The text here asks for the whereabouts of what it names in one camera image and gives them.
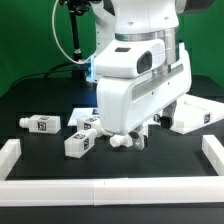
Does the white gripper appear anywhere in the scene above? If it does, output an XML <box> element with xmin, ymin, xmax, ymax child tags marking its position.
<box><xmin>94</xmin><ymin>39</ymin><xmax>191</xmax><ymax>149</ymax></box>

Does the white square table top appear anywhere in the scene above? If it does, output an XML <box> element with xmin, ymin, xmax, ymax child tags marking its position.
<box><xmin>171</xmin><ymin>94</ymin><xmax>224</xmax><ymax>134</ymax></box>

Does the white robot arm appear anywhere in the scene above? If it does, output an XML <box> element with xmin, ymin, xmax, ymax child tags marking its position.
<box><xmin>92</xmin><ymin>0</ymin><xmax>215</xmax><ymax>149</ymax></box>

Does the white marker sheet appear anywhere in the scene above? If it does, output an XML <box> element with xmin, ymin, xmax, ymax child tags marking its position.
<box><xmin>68</xmin><ymin>108</ymin><xmax>98</xmax><ymax>126</ymax></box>

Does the white U-shaped fence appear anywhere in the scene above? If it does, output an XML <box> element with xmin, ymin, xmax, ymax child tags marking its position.
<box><xmin>0</xmin><ymin>135</ymin><xmax>224</xmax><ymax>207</ymax></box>

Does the black cable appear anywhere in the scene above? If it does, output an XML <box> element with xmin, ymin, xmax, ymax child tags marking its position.
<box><xmin>9</xmin><ymin>61</ymin><xmax>81</xmax><ymax>89</ymax></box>

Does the white cable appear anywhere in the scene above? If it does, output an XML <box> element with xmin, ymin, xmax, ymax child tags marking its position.
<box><xmin>51</xmin><ymin>0</ymin><xmax>88</xmax><ymax>65</ymax></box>

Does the black camera stand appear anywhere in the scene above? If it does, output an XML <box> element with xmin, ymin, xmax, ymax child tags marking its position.
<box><xmin>59</xmin><ymin>0</ymin><xmax>92</xmax><ymax>81</ymax></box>

